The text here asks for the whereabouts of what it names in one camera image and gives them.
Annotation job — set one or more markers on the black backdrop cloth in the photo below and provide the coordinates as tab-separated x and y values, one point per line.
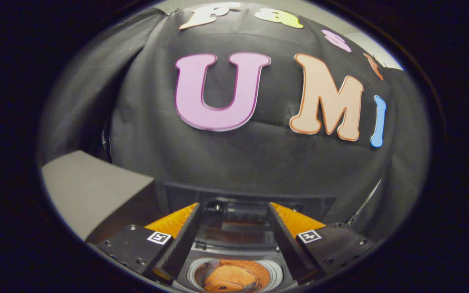
238	162

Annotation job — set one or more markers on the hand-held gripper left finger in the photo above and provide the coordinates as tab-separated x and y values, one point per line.
177	248

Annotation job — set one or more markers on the dark cabinet with beige door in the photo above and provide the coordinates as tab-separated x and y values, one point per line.
88	187

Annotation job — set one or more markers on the orange clothes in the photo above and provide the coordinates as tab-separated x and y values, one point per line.
228	280

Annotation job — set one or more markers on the black light stand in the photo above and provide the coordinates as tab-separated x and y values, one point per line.
350	220

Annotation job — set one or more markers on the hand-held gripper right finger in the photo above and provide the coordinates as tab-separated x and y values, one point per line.
287	244

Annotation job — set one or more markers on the grey washing machine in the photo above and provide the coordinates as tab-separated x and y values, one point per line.
279	270

